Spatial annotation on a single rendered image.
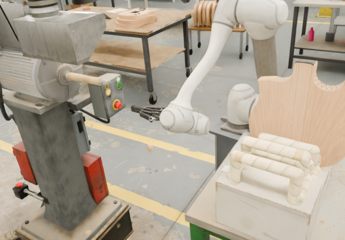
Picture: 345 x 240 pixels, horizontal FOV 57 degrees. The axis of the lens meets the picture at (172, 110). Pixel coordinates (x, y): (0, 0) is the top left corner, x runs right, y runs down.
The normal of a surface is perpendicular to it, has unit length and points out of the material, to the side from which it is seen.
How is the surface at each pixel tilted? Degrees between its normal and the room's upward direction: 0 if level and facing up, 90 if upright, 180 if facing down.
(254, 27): 112
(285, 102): 90
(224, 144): 90
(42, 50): 90
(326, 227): 0
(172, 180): 0
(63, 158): 90
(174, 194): 0
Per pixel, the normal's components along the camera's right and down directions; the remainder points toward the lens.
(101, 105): -0.51, 0.44
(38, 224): -0.28, -0.62
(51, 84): 0.78, 0.27
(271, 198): -0.07, -0.88
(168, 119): -0.53, 0.05
